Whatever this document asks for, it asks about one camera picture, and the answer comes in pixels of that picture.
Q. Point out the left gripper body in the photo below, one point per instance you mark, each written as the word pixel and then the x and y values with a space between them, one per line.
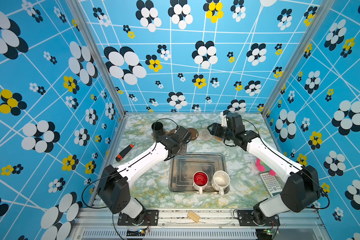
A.
pixel 183 149

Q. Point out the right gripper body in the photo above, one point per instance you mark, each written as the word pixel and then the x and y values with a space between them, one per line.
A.
pixel 223 132

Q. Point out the scratched brown round coaster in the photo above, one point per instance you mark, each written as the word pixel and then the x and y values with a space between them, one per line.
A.
pixel 194 133

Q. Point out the black mug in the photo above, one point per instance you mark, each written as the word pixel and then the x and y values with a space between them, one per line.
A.
pixel 157 130

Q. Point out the woven rattan coaster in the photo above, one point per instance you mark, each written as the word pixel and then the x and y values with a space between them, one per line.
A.
pixel 219 139

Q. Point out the dark brown round coaster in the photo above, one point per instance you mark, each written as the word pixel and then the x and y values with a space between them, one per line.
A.
pixel 172 132

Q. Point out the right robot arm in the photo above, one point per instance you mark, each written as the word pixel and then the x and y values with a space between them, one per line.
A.
pixel 301 184

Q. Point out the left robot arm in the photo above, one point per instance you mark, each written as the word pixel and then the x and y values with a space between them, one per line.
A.
pixel 115 182

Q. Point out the metal tray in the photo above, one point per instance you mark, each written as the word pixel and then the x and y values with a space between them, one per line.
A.
pixel 183 168

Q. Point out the red inside mug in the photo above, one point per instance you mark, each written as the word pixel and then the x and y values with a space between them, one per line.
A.
pixel 200 181

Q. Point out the white mug front right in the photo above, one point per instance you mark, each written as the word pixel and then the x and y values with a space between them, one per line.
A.
pixel 220 181

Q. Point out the pink plush toy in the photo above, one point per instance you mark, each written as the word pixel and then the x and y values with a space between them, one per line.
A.
pixel 262 167

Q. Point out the white calculator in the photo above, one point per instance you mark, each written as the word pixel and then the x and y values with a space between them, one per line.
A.
pixel 271 184

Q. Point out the small wooden block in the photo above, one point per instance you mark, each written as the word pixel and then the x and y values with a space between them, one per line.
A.
pixel 193 216

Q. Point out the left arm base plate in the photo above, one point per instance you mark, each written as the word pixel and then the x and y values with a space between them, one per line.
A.
pixel 145 218

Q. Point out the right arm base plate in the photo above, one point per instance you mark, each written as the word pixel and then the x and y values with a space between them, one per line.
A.
pixel 246 219

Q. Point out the aluminium front rail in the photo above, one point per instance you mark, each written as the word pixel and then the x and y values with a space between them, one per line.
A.
pixel 215 224

